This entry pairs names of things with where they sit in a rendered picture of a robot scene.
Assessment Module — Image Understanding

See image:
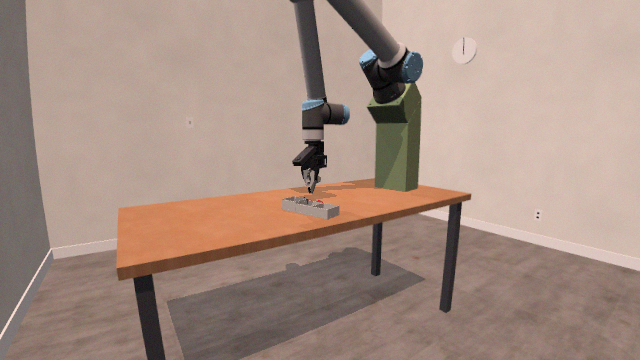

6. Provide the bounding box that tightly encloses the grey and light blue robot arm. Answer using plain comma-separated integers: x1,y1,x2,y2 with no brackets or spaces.
289,0,423,166

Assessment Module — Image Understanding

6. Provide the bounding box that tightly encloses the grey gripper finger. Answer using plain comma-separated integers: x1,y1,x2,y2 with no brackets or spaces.
301,166,312,193
310,163,321,193

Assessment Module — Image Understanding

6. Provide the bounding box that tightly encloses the white rack of labelled bins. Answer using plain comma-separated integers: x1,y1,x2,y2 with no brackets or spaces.
281,196,339,219

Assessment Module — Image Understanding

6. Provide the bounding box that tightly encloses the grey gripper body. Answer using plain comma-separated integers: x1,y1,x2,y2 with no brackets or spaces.
303,141,327,170

